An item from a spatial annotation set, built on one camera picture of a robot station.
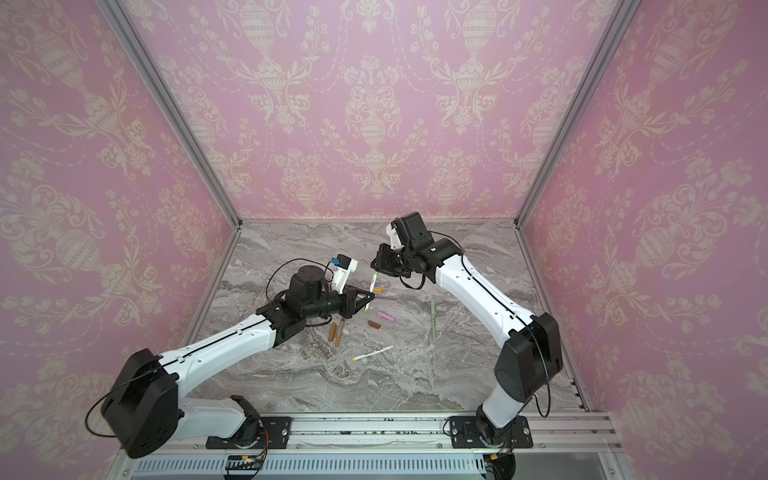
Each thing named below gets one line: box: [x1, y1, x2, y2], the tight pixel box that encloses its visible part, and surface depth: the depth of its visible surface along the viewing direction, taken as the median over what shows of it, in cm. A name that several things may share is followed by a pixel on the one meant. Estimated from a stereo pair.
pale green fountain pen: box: [430, 298, 437, 340], surface depth 96 cm
